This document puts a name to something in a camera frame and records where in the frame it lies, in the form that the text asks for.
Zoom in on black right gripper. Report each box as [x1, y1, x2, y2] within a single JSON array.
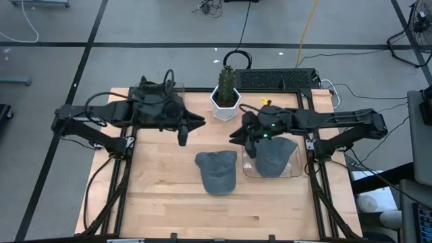
[[229, 107, 273, 146]]

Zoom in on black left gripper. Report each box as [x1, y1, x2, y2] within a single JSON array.
[[148, 96, 207, 133]]

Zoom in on grey baseball cap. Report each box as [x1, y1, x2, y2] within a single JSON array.
[[254, 136, 299, 178], [194, 150, 238, 196]]

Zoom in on white hexagonal plant pot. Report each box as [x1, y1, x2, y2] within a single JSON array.
[[209, 86, 242, 123]]

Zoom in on green cactus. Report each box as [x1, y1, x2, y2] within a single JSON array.
[[217, 64, 237, 104]]

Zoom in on black perforated metal case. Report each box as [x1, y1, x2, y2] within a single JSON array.
[[235, 67, 320, 91]]

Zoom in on white round container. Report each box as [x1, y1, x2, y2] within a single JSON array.
[[356, 194, 378, 213]]

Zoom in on black floor bar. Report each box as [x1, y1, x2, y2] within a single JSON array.
[[350, 161, 414, 195]]

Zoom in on white cylinder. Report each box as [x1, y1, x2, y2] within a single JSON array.
[[379, 209, 403, 231]]

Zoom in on grey desk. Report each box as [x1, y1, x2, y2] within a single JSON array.
[[406, 89, 432, 188]]

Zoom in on black desk device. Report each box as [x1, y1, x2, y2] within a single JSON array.
[[418, 86, 432, 126]]

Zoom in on grey metal foot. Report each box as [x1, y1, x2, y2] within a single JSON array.
[[0, 74, 32, 87]]

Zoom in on black caster base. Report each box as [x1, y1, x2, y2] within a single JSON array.
[[0, 103, 14, 128]]

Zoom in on grey trolley base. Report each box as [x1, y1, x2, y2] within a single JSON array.
[[9, 0, 71, 8]]

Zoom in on black keyboard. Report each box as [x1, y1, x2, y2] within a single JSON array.
[[413, 202, 432, 243]]

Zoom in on black floor fan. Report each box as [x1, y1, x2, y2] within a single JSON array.
[[386, 0, 432, 68]]

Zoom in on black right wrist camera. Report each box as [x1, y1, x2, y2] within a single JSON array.
[[245, 140, 257, 159]]

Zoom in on black aluminium table frame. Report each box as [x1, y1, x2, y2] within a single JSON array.
[[76, 86, 364, 243]]

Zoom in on white cable loop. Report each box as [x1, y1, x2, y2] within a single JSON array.
[[319, 78, 342, 109]]

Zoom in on black hanging cable with coil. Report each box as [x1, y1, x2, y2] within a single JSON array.
[[222, 0, 253, 71]]

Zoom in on black cable bundle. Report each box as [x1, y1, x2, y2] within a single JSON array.
[[191, 0, 224, 20]]

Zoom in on yellow hanging cable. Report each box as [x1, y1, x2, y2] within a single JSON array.
[[295, 0, 320, 68]]

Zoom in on black floor cable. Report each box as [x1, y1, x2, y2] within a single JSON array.
[[296, 49, 389, 68]]

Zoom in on white floor cable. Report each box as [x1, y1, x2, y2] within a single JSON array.
[[0, 0, 40, 44]]

